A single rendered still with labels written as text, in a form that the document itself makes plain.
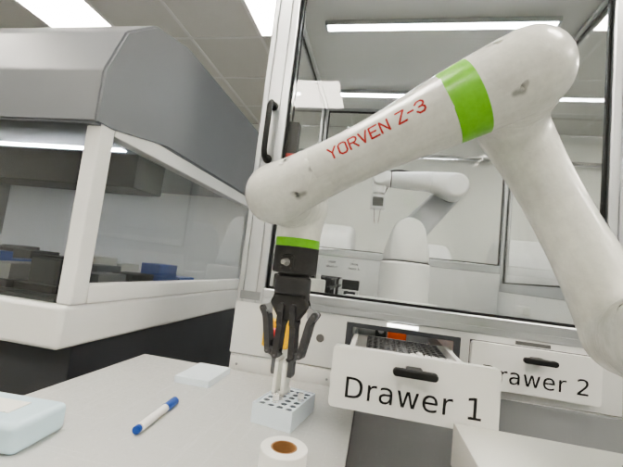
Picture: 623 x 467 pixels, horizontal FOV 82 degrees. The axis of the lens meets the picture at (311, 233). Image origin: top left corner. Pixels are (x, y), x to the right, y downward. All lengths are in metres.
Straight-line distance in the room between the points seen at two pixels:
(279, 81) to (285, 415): 0.91
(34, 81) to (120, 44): 0.24
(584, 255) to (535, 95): 0.27
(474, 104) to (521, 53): 0.08
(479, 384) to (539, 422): 0.41
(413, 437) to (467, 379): 0.40
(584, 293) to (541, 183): 0.19
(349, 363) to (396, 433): 0.41
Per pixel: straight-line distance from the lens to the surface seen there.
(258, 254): 1.05
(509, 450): 0.68
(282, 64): 1.21
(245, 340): 1.08
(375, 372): 0.70
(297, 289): 0.72
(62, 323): 1.06
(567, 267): 0.72
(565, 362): 1.09
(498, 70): 0.59
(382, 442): 1.09
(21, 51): 1.36
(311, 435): 0.75
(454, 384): 0.72
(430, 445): 1.09
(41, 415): 0.72
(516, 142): 0.73
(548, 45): 0.61
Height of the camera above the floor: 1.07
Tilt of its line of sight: 5 degrees up
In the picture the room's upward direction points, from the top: 7 degrees clockwise
